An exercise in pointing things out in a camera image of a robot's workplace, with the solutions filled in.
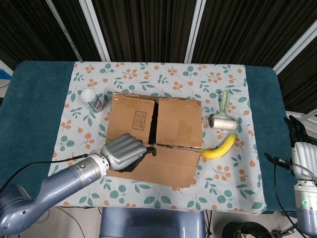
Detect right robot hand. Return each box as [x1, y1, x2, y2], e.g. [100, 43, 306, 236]
[264, 115, 317, 180]

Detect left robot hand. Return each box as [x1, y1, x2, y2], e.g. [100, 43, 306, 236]
[101, 133, 157, 173]

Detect brown cardboard box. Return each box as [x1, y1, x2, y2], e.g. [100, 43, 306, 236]
[106, 91, 204, 190]

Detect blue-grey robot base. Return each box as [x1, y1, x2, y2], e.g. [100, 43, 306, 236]
[99, 207, 208, 238]

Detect floral print tablecloth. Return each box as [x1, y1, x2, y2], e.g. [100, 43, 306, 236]
[42, 61, 267, 215]

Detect white cylindrical canister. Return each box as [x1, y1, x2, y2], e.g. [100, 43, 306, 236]
[80, 88, 104, 114]

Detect chrome metal leg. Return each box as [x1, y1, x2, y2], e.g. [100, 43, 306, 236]
[271, 227, 298, 236]

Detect yellow banana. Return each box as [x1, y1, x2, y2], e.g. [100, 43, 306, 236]
[202, 133, 238, 159]

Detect black round bin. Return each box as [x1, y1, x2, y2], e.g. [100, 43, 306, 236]
[221, 222, 272, 238]

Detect teal table cover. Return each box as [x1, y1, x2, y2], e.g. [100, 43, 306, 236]
[0, 60, 307, 211]

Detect white metal floor frame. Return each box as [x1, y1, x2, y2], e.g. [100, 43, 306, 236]
[286, 111, 317, 120]

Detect black right hand cable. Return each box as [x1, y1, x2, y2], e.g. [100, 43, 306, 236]
[273, 158, 305, 238]

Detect lint roller green handle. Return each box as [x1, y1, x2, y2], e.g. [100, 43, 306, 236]
[209, 89, 237, 131]

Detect white frame post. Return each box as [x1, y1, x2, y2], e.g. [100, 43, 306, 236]
[272, 24, 317, 75]
[79, 0, 111, 62]
[0, 59, 13, 76]
[184, 0, 207, 63]

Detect thin grey frame rail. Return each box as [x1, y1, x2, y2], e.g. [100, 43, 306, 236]
[46, 0, 84, 62]

